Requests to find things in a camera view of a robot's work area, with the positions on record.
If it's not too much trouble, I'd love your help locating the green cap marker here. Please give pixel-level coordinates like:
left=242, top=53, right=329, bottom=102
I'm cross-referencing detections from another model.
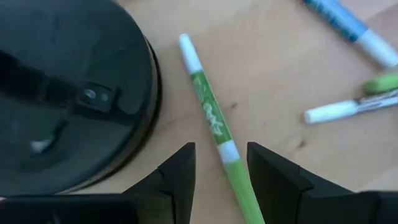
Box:
left=361, top=72, right=398, bottom=96

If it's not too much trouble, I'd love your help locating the black gooseneck desk lamp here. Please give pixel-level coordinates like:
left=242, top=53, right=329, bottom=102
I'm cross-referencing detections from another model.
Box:
left=0, top=0, right=163, bottom=196

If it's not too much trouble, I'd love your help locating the white grey print marker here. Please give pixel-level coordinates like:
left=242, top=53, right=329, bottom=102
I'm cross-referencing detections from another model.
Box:
left=303, top=89, right=398, bottom=126

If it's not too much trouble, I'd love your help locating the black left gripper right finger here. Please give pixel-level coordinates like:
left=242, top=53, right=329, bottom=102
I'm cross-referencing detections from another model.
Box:
left=246, top=141, right=398, bottom=224

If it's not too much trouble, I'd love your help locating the blue white dry-erase marker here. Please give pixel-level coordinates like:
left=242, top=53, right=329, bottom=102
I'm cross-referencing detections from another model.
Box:
left=302, top=0, right=398, bottom=70

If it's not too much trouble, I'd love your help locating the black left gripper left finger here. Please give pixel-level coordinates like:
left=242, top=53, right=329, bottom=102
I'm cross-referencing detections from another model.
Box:
left=0, top=142, right=197, bottom=224

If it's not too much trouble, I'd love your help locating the green white dry-erase marker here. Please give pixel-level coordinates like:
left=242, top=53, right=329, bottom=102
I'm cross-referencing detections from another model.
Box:
left=178, top=33, right=266, bottom=224

